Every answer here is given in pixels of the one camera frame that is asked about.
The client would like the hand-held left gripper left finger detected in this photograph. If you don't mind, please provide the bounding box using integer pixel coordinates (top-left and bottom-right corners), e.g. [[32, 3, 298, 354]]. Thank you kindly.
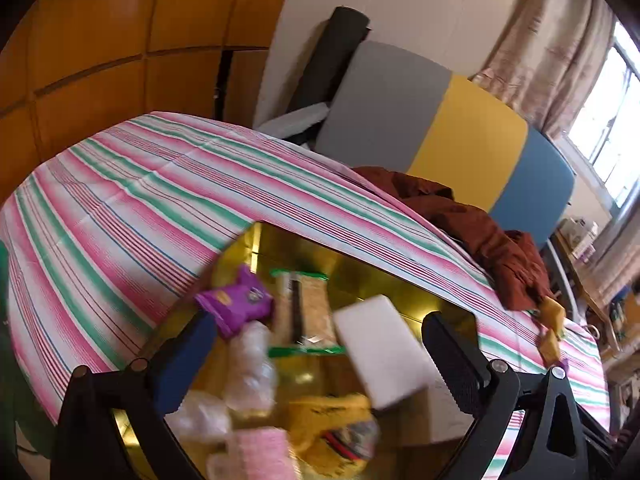
[[50, 310, 218, 480]]

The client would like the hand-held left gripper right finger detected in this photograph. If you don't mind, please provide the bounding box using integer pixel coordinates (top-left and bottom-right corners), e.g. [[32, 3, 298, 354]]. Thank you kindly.
[[421, 311, 613, 480]]

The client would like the white sponge block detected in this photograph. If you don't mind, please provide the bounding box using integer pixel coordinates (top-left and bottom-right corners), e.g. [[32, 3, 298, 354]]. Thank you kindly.
[[332, 294, 441, 411]]

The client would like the purple snack packet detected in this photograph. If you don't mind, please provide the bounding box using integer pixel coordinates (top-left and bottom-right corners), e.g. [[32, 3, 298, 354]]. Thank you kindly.
[[194, 265, 275, 340]]

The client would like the gold box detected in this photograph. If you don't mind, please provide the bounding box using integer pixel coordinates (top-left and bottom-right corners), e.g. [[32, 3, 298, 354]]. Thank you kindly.
[[112, 221, 478, 480]]

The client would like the green-edged cracker packet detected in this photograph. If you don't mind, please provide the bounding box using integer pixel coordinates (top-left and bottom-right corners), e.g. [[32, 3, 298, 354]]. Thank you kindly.
[[267, 268, 346, 358]]

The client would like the small clear candy packet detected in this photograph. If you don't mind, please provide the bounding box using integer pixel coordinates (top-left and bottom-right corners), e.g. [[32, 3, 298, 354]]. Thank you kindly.
[[167, 392, 232, 443]]

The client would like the clear bag of white candies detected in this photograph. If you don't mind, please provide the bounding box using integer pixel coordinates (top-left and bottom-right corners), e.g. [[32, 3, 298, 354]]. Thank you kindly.
[[222, 320, 278, 416]]

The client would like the brown snack packet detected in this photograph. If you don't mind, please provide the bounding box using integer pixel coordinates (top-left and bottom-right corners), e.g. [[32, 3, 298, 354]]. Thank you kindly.
[[539, 296, 567, 338], [537, 330, 561, 367]]

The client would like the pink snack packet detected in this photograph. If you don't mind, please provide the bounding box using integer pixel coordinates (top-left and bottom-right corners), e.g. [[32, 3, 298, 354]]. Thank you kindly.
[[232, 427, 292, 480]]

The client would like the rust brown garment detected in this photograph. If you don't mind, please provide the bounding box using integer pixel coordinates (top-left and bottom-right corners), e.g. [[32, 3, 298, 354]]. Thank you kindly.
[[352, 166, 556, 312]]

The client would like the yellow snack packet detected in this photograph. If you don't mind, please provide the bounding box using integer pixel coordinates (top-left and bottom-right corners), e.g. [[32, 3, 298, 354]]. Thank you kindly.
[[287, 394, 381, 478]]

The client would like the wooden side shelf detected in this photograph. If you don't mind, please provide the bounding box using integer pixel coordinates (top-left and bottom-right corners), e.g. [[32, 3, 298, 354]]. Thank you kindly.
[[547, 215, 640, 411]]

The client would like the striped tablecloth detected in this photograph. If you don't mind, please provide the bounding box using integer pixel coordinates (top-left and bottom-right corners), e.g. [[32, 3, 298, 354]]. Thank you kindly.
[[0, 111, 612, 480]]

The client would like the grey yellow blue sofa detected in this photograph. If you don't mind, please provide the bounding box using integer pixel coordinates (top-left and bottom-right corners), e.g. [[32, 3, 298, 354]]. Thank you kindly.
[[314, 40, 576, 251]]

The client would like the window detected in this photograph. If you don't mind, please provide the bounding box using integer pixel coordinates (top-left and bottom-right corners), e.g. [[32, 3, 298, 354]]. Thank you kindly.
[[567, 22, 640, 206]]

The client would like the beige patterned curtain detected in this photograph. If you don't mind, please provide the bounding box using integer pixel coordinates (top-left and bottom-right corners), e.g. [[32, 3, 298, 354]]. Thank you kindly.
[[472, 0, 618, 141]]

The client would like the black rolled mat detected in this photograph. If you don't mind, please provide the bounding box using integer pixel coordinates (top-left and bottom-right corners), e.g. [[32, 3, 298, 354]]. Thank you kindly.
[[286, 6, 372, 147]]

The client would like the wooden wardrobe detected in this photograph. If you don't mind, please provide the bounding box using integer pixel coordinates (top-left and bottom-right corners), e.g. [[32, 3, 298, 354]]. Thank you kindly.
[[0, 0, 301, 206]]

